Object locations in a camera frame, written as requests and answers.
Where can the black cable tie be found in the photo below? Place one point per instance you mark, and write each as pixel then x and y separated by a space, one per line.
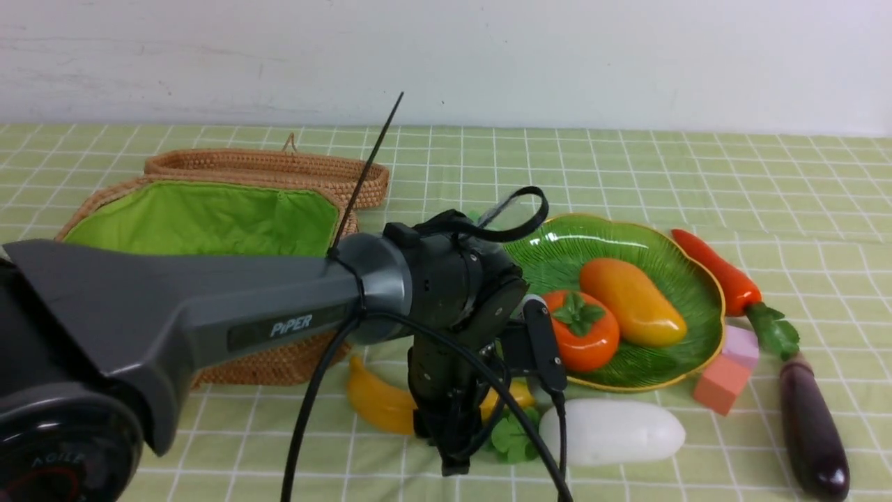
pixel 332 250

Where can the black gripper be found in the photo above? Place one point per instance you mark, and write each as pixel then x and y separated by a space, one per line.
pixel 449 382

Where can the orange toy carrot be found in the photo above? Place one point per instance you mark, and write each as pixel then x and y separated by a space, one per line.
pixel 743 298

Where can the orange foam cube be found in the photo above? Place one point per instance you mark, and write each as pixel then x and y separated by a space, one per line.
pixel 721 384

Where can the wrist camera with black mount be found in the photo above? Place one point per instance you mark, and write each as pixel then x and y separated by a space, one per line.
pixel 546 365

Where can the purple toy eggplant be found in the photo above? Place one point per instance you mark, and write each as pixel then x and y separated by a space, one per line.
pixel 816 451

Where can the orange toy persimmon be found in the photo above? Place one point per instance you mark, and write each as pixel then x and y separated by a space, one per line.
pixel 587 333

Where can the green glass leaf plate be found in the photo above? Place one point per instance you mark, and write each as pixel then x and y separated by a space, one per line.
pixel 551 259

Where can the woven wicker basket lid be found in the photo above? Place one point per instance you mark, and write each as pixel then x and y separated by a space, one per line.
pixel 334 177

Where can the yellow toy banana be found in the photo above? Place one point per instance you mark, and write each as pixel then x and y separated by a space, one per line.
pixel 382 405

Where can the pink foam cube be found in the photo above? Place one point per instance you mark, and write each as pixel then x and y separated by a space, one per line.
pixel 741 346

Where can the white toy radish with leaves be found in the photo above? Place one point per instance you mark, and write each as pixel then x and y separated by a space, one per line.
pixel 606 432

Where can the yellow orange toy mango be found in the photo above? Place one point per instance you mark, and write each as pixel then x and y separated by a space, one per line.
pixel 645 316

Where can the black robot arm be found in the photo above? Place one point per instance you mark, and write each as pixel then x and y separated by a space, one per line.
pixel 99 347

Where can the woven wicker basket green lining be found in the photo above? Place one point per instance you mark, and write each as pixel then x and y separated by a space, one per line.
pixel 212 215

